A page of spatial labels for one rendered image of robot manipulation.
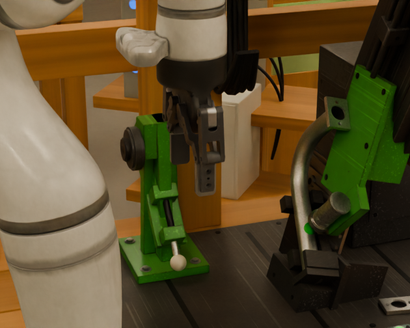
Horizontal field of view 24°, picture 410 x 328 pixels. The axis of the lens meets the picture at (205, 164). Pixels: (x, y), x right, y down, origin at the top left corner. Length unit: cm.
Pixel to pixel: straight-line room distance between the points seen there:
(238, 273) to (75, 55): 50
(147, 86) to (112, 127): 316
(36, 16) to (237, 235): 117
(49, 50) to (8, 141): 104
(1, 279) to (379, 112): 72
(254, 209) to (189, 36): 101
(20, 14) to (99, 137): 411
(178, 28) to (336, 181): 66
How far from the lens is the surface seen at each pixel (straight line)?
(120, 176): 431
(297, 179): 161
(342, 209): 150
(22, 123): 73
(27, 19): 68
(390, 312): 157
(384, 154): 152
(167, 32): 98
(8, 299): 166
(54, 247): 74
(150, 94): 173
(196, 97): 99
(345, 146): 155
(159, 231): 163
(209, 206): 185
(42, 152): 73
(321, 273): 154
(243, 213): 193
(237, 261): 171
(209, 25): 97
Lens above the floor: 172
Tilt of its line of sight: 23 degrees down
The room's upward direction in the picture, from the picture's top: straight up
